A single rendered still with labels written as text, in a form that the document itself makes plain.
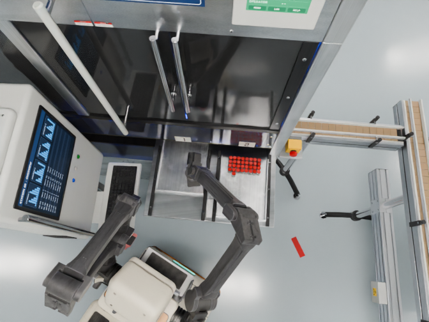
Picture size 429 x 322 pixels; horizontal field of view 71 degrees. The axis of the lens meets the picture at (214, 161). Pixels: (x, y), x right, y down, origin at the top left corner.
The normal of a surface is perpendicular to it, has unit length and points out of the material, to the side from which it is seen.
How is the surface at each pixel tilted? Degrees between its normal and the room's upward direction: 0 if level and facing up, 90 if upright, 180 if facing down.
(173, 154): 0
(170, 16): 90
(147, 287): 42
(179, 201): 0
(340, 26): 90
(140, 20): 90
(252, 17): 90
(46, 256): 0
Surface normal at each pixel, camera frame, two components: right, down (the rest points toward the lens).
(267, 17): -0.09, 0.94
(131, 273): 0.35, -0.79
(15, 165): 1.00, 0.04
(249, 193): 0.00, -0.33
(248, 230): 0.55, -0.51
